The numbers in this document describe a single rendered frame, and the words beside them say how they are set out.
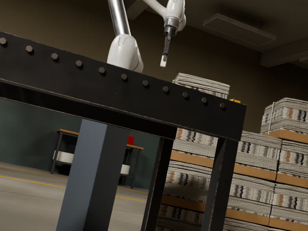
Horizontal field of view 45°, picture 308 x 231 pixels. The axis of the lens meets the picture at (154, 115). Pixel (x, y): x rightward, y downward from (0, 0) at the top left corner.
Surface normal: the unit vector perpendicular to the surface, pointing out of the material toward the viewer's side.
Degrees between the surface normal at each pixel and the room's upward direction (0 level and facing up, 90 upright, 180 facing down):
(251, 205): 90
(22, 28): 90
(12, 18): 90
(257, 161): 90
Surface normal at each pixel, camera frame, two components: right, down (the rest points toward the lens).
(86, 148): -0.55, -0.23
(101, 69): 0.36, -0.05
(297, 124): 0.03, -0.13
